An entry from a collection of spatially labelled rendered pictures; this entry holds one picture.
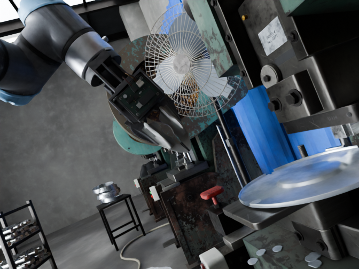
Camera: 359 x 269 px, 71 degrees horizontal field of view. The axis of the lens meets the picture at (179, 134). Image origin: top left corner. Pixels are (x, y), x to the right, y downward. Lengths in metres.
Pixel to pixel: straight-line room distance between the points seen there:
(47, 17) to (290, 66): 0.44
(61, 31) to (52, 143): 6.85
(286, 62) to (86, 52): 0.37
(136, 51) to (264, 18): 1.42
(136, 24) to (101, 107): 2.43
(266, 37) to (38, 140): 7.03
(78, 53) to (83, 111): 6.81
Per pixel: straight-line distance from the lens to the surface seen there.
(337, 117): 0.53
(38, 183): 7.35
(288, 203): 0.43
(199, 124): 1.84
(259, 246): 0.66
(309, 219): 0.53
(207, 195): 0.78
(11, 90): 0.51
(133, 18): 6.27
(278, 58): 0.57
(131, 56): 1.90
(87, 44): 0.45
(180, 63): 1.31
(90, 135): 7.12
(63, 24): 0.47
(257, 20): 0.60
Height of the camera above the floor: 0.94
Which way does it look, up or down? 1 degrees up
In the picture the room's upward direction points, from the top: 22 degrees counter-clockwise
